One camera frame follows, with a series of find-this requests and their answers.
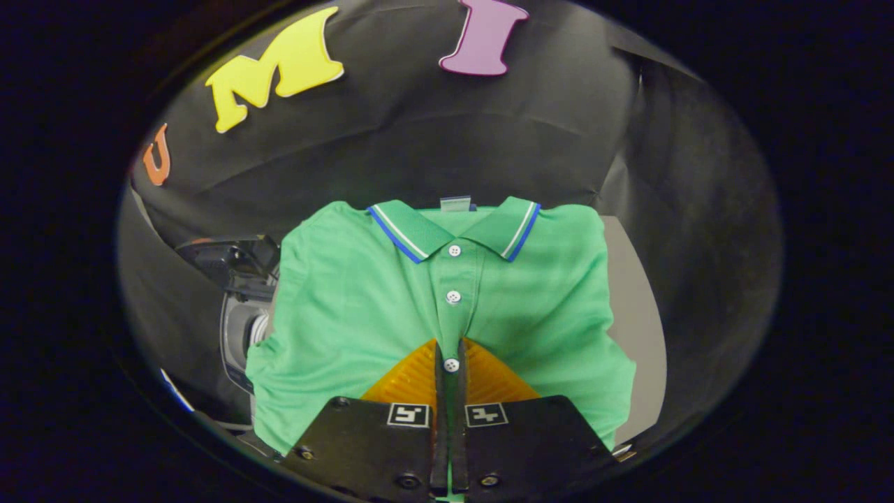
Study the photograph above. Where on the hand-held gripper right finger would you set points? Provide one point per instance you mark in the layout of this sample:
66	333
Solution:
531	447

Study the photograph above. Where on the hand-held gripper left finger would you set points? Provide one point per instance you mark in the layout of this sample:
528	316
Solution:
370	447

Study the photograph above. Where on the green polo shirt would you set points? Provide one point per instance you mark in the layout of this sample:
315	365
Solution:
349	307

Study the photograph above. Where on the grey washing machine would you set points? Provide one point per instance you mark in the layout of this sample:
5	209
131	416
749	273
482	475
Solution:
241	328

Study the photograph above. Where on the dark washing machine lid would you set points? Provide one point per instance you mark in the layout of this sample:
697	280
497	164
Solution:
230	262

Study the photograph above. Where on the beige cabinet with dark top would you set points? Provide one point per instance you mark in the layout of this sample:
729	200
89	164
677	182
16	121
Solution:
635	321

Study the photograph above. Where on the black backdrop cloth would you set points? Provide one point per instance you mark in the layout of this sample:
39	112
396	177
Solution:
433	133

